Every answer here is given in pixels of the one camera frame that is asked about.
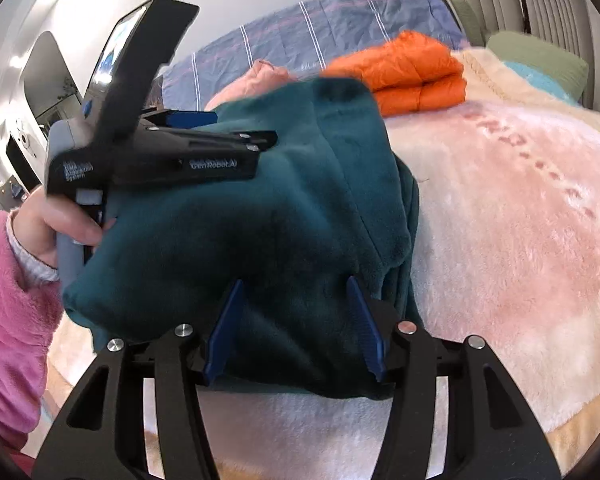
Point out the green cushion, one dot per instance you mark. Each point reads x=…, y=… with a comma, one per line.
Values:
x=540, y=60

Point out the teal fleece hoodie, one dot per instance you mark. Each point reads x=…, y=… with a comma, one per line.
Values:
x=280, y=210

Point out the green sofa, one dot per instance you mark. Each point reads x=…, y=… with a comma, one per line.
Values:
x=467, y=22

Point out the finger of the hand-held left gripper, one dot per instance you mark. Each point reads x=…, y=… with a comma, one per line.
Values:
x=190, y=119
x=230, y=141

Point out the wall mirror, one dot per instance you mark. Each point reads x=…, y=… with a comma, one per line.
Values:
x=55, y=85

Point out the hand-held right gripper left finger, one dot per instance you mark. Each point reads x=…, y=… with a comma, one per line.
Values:
x=225, y=330

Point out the orange puffer jacket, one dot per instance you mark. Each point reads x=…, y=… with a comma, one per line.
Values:
x=410, y=75

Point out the person's left hand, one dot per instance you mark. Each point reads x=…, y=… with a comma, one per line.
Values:
x=45, y=225

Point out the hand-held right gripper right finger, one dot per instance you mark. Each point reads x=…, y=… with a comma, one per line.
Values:
x=367, y=330

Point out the person's left forearm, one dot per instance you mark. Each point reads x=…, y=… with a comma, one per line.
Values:
x=15, y=325

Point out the pink fluffy blanket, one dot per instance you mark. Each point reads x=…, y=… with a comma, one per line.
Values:
x=505, y=235

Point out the white pleated curtain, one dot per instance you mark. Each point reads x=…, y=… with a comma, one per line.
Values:
x=530, y=0

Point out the pink garment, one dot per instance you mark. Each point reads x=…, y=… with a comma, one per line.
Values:
x=260, y=82

